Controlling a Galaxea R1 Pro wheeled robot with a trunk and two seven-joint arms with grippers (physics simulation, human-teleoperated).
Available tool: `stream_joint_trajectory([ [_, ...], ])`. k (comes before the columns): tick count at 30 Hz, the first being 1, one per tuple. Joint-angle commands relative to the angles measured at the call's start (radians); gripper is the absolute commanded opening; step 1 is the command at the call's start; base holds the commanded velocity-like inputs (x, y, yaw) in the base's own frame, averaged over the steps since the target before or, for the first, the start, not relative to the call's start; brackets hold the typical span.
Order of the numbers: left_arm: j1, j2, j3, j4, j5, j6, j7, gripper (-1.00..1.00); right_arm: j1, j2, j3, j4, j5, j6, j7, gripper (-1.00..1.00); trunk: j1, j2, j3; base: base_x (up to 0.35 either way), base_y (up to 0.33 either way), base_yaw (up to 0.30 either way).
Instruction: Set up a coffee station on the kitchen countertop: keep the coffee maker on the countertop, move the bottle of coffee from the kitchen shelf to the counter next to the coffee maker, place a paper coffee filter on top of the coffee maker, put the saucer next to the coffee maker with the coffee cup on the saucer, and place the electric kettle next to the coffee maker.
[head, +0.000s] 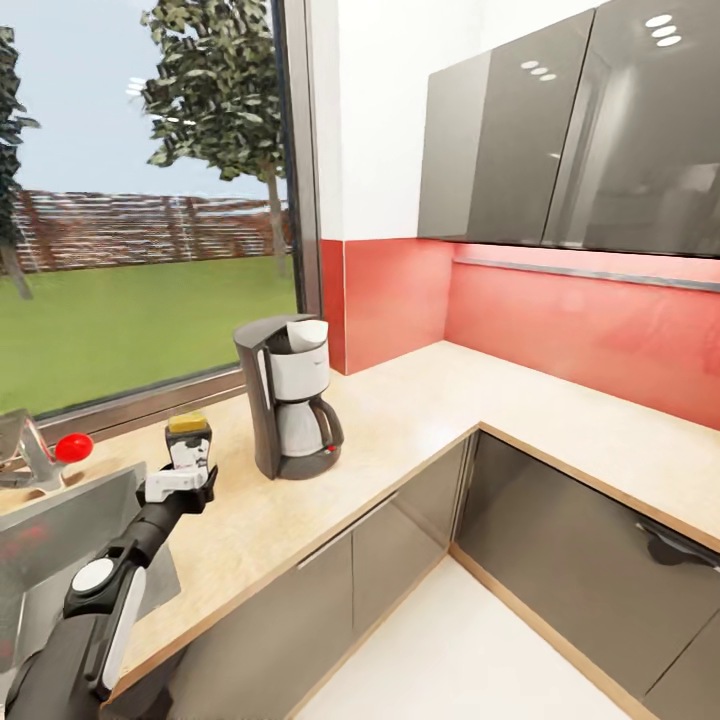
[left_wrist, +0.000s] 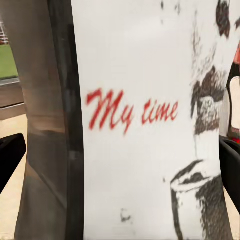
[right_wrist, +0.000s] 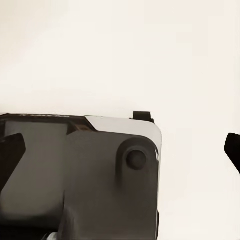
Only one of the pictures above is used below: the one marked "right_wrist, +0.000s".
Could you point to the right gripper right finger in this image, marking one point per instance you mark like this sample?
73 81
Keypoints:
232 149

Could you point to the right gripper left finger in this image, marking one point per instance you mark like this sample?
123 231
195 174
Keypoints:
12 150

